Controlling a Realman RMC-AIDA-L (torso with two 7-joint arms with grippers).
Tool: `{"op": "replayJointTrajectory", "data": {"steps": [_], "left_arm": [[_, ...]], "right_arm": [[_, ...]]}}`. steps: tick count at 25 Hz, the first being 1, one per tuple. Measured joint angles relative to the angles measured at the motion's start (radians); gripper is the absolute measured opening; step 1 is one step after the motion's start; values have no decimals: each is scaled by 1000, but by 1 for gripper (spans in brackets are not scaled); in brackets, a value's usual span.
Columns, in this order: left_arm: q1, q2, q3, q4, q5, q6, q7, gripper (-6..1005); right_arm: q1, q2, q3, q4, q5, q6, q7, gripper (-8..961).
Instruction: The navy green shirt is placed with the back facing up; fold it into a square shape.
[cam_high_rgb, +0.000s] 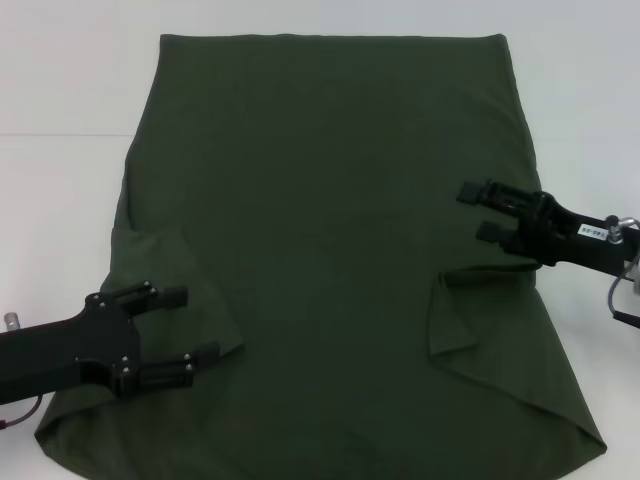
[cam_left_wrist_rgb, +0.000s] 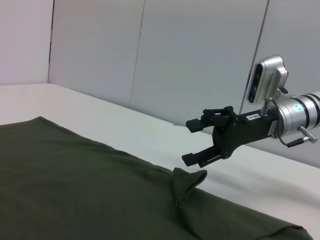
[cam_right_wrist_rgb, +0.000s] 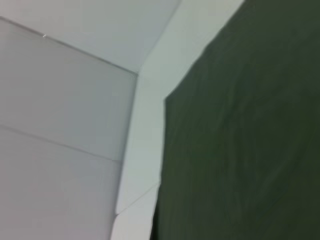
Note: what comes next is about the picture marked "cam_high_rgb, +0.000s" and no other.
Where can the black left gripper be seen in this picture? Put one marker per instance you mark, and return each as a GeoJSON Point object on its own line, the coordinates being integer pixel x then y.
{"type": "Point", "coordinates": [75, 350]}

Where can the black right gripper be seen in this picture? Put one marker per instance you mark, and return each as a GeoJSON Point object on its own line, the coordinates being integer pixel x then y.
{"type": "Point", "coordinates": [565, 235]}

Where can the dark green shirt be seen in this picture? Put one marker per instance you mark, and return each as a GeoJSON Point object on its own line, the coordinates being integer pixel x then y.
{"type": "Point", "coordinates": [320, 200]}

